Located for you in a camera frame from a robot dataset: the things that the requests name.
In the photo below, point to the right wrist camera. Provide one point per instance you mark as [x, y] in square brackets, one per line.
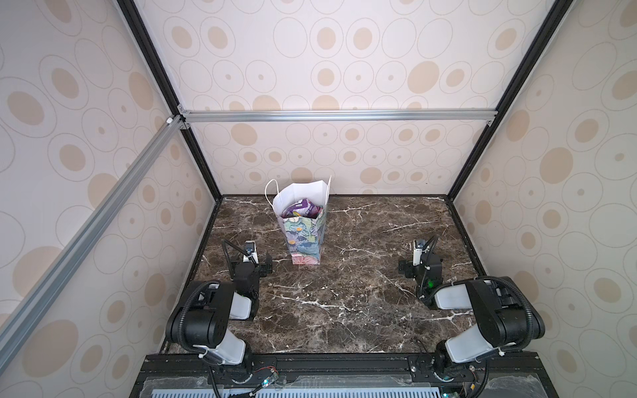
[418, 248]

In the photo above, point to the purple Fox's candy bag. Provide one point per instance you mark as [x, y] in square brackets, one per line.
[302, 208]

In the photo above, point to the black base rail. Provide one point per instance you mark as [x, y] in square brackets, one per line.
[344, 375]

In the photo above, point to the horizontal back aluminium rail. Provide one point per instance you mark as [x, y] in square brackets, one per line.
[347, 115]

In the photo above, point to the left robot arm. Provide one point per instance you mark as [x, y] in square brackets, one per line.
[199, 322]

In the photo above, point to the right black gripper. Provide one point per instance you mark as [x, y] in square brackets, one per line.
[420, 270]

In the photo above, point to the white floral paper bag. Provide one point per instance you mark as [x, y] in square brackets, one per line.
[304, 237]

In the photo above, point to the left side aluminium rail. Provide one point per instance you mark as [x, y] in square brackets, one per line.
[43, 295]

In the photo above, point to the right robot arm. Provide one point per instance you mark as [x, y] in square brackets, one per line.
[505, 320]

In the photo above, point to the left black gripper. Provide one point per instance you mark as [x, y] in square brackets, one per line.
[263, 270]

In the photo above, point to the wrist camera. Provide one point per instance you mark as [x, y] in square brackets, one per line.
[250, 252]
[418, 248]

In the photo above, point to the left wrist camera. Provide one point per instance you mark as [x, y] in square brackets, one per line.
[250, 252]

